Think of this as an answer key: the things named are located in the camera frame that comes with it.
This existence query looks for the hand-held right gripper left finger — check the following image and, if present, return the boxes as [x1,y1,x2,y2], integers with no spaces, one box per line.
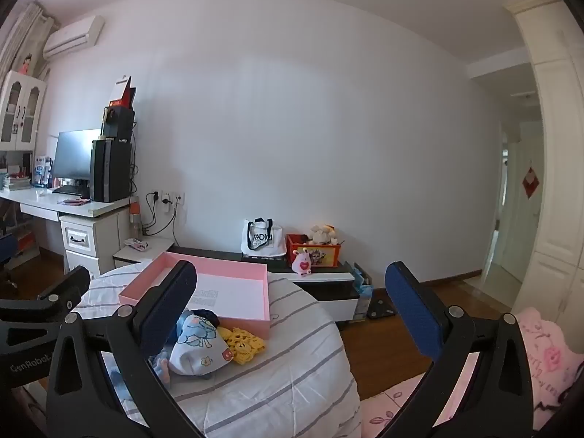
[46,260,201,438]

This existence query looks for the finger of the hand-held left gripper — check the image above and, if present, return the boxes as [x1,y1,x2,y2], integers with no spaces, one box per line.
[38,265,91,316]

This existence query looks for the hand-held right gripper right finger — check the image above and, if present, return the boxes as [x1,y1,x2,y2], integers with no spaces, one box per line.
[384,261,534,438]

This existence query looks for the cartoon print baby hat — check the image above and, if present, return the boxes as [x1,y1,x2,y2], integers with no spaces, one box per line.
[168,309,234,377]

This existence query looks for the pink box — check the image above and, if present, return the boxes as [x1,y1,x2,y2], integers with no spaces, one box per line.
[119,251,271,341]

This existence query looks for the light blue fleece cloth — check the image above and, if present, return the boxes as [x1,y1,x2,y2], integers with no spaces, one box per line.
[104,350,173,403]

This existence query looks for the yellow crochet piece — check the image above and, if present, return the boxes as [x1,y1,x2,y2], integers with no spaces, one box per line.
[218,327,266,366]

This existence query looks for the black floor scale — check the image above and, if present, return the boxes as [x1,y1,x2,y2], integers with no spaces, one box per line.
[367,299,398,320]

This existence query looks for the blue white carton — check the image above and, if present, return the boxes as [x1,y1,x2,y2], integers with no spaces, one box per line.
[344,261,375,318]

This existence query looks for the white low table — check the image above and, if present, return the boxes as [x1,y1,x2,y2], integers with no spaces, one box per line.
[112,237,175,266]

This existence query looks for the red white box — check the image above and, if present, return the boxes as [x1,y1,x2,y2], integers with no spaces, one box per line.
[14,232,35,257]

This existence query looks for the white desk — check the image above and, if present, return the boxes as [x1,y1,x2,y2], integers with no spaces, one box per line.
[0,187,133,280]

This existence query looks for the black low cabinet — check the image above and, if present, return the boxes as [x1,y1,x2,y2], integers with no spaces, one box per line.
[169,245,376,329]

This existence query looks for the pink floral bed sheet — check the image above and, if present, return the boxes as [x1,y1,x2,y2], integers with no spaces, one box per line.
[360,365,480,438]

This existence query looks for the red storage box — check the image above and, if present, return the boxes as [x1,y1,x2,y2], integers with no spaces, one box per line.
[286,234,342,269]

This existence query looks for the stack of books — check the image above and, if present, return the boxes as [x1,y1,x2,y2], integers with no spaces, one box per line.
[2,164,35,191]

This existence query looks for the white tote bag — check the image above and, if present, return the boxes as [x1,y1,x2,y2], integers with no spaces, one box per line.
[241,218,287,258]

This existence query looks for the blue white packet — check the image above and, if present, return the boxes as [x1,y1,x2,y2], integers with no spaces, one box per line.
[34,155,53,188]

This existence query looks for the beige plush toy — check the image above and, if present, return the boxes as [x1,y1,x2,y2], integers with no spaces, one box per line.
[307,223,339,246]

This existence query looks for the pink white plush toy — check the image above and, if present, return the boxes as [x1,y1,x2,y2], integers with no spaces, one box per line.
[292,247,314,278]

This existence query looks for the black computer tower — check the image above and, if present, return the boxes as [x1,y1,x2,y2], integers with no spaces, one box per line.
[89,138,133,204]

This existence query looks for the black computer monitor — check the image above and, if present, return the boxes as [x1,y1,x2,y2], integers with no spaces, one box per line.
[51,129,102,188]

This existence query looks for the white door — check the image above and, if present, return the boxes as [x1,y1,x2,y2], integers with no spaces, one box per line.
[501,137,546,284]

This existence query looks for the pink printed blanket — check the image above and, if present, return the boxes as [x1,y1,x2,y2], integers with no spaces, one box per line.
[511,308,584,425]

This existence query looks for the black speaker box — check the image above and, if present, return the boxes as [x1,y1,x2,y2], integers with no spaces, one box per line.
[101,106,136,140]

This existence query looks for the white glass-door cabinet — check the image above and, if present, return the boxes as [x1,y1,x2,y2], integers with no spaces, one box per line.
[0,70,47,151]

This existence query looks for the red door decoration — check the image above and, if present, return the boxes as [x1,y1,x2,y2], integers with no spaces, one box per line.
[522,167,542,200]

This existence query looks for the red white paper folder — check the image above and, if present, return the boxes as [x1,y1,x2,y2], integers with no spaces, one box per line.
[108,76,137,109]

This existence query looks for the white wardrobe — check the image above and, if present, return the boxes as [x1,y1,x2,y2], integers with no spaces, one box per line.
[504,0,584,343]

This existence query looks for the white air conditioner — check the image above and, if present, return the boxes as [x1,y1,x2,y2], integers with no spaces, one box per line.
[43,15,105,60]

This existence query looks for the beige curtain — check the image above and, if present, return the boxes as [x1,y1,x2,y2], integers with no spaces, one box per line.
[0,2,53,83]

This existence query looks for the black power cables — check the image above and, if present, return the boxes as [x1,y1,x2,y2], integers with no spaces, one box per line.
[141,192,184,248]

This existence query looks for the white wall socket row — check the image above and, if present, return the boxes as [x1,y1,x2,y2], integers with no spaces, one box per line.
[150,190,186,206]

